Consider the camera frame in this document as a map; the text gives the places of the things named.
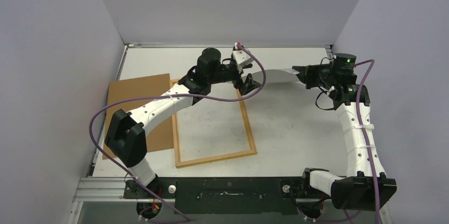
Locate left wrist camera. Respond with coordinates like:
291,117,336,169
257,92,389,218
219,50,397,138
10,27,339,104
232,42,254,73

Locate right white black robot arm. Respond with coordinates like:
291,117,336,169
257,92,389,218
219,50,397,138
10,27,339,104
293,53,397,211

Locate blue building photo print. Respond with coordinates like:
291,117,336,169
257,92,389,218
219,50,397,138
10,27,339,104
265,68,300,84

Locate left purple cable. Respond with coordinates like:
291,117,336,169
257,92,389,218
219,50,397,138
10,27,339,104
89,44,267,224

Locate brown frame backing board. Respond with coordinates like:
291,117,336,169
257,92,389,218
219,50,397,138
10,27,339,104
102,73,175,160

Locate yellow wooden picture frame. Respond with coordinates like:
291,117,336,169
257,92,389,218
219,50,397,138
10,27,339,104
169,78,257,168

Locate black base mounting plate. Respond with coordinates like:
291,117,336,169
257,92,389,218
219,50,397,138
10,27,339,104
122,176,335,216

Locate aluminium front rail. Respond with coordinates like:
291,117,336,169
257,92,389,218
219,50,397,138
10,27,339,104
73,176,389,203

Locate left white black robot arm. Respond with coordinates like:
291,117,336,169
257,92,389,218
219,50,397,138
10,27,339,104
104,43,266,198

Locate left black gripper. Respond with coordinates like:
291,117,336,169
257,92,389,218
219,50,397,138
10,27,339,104
209,63,261,94

